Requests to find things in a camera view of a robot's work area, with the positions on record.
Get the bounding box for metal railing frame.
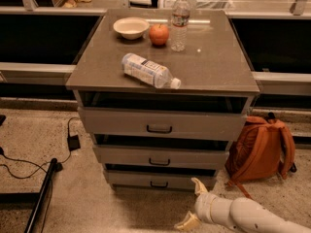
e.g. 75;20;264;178
0;0;311;85

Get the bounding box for lying labelled water bottle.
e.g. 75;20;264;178
121;53;182;89

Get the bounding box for red apple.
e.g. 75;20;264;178
149;24;169;46

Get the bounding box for grey bottom drawer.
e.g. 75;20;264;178
104;169;216;190

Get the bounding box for white bowl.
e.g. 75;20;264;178
113;17;150;40

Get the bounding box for grey drawer cabinet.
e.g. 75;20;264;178
65;8;261;195

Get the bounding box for grey middle drawer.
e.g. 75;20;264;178
93;147;228;170

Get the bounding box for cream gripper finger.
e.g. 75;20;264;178
174;211;200;231
191;178;208;196

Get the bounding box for grey top drawer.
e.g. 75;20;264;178
78;107;246;141

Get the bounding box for orange backpack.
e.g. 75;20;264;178
225;113;297;198

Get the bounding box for upright clear water bottle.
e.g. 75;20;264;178
171;0;190;51

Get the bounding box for grey drawer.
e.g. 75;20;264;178
104;169;216;190
93;147;228;170
78;107;246;141

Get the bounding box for black power adapter with cable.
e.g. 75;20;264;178
0;117;81;180

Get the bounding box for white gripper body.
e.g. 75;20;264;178
194;192;232;226

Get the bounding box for black metal stand leg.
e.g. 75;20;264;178
0;157;64;233

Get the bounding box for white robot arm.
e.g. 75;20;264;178
174;178;311;233

